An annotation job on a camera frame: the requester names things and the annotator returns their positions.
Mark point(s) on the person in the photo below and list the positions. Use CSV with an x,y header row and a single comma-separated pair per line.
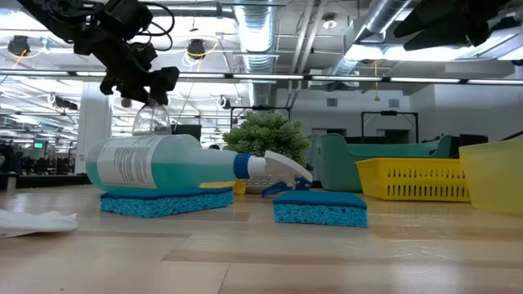
x,y
214,146

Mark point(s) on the black equipment box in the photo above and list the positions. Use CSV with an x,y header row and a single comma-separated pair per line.
x,y
470,141

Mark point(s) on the black monitor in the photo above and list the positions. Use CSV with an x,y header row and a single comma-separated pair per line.
x,y
188,131

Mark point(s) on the black stand frame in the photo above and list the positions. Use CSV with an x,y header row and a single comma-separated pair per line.
x,y
261,108
388,112

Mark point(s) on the LED light bar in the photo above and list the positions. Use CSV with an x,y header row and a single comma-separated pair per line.
x,y
286,76

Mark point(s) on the small yellow slotted basket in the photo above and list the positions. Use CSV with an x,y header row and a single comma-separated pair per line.
x,y
408,167

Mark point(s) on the slanted silver duct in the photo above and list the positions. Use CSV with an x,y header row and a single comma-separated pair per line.
x,y
384,16

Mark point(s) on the green artificial potted plant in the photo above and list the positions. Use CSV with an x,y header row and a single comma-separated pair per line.
x,y
265,134

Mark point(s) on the white cloth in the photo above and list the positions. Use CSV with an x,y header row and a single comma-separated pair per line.
x,y
37,222

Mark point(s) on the large silver spiral duct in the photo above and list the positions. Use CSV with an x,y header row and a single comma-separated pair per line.
x,y
256,36

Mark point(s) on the translucent yellow bin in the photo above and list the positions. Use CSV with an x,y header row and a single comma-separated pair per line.
x,y
494,179

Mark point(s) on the yellow cloth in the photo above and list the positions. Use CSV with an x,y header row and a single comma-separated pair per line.
x,y
240,188

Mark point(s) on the green exit sign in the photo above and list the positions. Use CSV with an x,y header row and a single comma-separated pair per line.
x,y
38,145

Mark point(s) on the teal liquid spray bottle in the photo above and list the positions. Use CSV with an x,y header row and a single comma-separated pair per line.
x,y
196,163

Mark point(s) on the clear plastic bottle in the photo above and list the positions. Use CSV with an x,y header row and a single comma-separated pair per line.
x,y
151,120

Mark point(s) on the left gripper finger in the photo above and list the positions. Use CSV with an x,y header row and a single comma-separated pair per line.
x,y
118,87
163,83

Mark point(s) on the teal plastic bin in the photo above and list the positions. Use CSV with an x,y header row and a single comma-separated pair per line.
x,y
339,167

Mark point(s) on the white pillar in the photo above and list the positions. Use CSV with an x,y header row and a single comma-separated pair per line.
x,y
92,122

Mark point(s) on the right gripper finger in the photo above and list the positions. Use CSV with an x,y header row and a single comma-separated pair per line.
x,y
449,10
433,34

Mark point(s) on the blue sponge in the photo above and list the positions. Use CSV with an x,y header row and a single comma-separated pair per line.
x,y
318,214
163,206

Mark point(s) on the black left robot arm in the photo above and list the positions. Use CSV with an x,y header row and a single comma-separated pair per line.
x,y
61,16

